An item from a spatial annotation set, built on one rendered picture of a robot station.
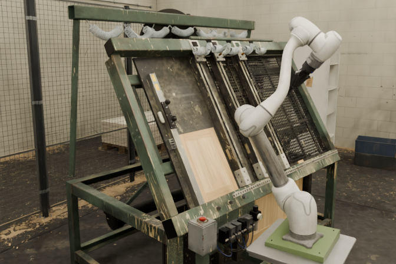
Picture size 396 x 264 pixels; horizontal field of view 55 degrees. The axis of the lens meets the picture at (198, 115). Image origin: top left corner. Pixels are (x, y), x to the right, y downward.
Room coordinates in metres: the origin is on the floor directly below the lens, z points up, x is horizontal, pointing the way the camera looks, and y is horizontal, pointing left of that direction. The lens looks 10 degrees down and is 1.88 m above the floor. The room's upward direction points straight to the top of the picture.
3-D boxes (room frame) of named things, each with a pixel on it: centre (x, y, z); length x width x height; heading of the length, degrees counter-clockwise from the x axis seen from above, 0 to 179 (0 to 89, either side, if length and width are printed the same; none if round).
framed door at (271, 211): (3.26, -0.72, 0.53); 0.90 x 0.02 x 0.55; 136
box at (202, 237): (1.99, -0.03, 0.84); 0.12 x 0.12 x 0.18; 46
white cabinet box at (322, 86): (6.34, -1.98, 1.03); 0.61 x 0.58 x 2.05; 146
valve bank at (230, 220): (2.36, -0.28, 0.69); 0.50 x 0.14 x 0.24; 136
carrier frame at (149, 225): (3.33, -0.14, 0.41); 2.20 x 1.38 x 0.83; 136
